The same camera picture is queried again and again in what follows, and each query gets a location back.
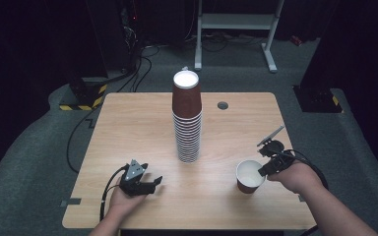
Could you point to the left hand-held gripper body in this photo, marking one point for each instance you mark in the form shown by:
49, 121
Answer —
133, 180

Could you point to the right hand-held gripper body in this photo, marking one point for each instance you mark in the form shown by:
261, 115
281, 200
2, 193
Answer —
277, 154

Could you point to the single brown paper cup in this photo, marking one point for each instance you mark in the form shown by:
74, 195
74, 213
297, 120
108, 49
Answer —
247, 183

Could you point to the stack of brown paper cups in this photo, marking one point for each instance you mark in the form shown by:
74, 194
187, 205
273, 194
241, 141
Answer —
187, 114

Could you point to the person's left hand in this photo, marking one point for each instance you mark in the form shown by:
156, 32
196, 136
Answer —
124, 203

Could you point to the person's right hand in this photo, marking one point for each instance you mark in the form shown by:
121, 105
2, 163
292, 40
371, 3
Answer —
297, 178

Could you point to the grey tape strip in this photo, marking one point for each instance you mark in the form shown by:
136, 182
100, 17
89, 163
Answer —
71, 202
301, 198

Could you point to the black yellow striped base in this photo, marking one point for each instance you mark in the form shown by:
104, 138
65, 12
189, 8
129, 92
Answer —
318, 100
85, 95

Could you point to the grey table grommet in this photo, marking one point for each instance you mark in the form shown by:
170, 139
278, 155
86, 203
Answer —
222, 105

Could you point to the small red object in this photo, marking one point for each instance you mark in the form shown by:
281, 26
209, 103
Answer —
296, 40

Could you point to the white metal stand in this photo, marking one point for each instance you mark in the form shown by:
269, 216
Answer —
236, 21

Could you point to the dark equipment rack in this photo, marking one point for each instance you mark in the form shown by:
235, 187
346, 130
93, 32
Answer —
129, 36

